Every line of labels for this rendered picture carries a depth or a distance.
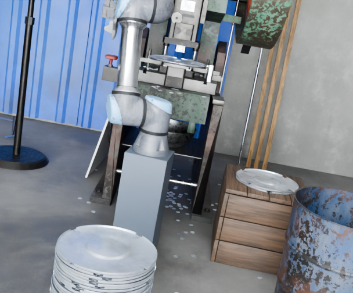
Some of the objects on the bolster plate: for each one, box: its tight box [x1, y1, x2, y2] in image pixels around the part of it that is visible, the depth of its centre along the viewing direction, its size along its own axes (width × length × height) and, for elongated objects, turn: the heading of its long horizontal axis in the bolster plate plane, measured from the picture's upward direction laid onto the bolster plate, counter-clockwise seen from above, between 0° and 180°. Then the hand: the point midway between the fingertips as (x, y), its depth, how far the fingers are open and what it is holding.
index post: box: [206, 63, 214, 83], centre depth 268 cm, size 3×3×10 cm
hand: (114, 36), depth 255 cm, fingers closed
